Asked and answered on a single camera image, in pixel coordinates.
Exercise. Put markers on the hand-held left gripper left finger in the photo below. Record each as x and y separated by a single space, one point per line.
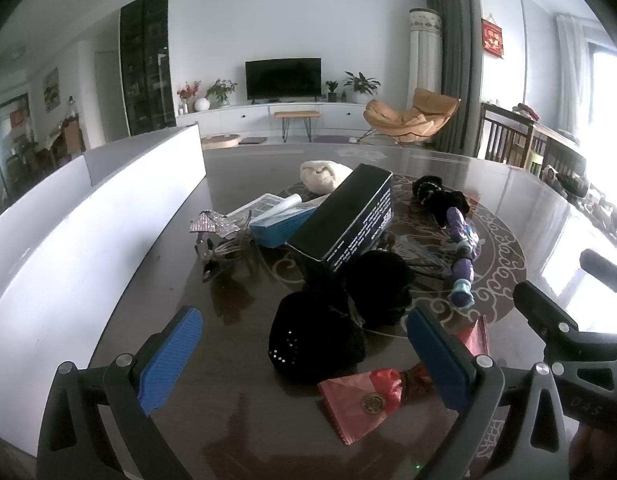
169 360

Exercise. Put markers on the red ribbed packet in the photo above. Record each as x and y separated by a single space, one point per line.
476 337

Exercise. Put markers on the grey curtain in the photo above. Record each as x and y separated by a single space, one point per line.
456 60

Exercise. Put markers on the wall painting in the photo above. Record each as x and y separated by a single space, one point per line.
51 90

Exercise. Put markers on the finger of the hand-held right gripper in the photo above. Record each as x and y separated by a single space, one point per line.
600 265
538 305

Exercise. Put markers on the silver blister pack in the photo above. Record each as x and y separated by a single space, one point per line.
213 224

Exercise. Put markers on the black hair clip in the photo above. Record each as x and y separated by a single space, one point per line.
213 272

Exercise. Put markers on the bushy green potted plant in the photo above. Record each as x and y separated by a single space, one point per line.
220 91

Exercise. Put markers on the cream cloth bundle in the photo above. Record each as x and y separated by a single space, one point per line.
321 175

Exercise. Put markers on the red flowers in vase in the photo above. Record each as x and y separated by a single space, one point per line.
187 95

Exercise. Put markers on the clear hair claw clip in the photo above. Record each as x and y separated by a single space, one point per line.
236 250

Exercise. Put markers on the dark wooden chair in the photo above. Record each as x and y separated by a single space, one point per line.
503 135

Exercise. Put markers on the white television cabinet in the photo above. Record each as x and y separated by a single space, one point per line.
248 112

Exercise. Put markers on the white sheer curtain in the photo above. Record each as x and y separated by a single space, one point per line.
573 75

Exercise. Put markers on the purple floor mat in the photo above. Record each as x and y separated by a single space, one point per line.
252 140

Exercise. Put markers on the white printed box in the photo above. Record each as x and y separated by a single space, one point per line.
266 204

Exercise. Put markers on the red charm with gold coin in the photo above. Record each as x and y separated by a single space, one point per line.
388 385

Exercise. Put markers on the white partition board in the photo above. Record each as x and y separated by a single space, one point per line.
78 260

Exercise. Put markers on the small green potted plant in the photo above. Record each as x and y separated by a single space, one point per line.
332 91

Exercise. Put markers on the black knit hat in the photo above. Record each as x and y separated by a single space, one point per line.
313 340

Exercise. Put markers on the brown cardboard boxes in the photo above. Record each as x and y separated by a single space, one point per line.
71 137

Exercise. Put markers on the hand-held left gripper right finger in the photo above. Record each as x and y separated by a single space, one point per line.
438 360

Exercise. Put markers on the wooden bench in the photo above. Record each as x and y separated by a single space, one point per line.
296 114

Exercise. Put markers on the red wall hanging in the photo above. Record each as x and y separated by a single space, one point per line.
492 37

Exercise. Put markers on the white round vase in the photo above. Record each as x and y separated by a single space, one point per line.
202 104

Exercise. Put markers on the black fluffy hat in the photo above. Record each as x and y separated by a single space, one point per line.
378 285

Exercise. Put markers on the covered standing air conditioner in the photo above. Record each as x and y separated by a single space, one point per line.
425 55

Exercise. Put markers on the orange lounge chair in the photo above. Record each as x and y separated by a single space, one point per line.
413 117

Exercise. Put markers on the purple toy figure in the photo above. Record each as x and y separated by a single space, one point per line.
463 240

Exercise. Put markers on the black television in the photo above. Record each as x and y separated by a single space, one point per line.
283 77

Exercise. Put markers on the dark display cabinet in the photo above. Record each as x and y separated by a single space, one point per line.
146 70

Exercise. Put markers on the black cardboard box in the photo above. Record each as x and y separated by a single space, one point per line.
338 220

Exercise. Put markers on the round wooden floor stool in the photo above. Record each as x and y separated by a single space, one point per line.
220 140

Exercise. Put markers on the blue medicine box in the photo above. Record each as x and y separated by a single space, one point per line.
273 231

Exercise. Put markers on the white door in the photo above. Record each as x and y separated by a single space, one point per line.
108 100

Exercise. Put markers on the black fluffy cloth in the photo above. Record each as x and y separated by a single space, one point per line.
451 207

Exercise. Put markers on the large green potted plant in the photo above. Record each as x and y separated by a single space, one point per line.
361 85

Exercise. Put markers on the dark patterned desktop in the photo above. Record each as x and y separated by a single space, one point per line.
228 410

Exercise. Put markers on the pink paper packet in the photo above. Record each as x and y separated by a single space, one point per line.
346 415

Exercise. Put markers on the person's right hand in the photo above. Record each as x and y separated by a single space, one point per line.
595 452

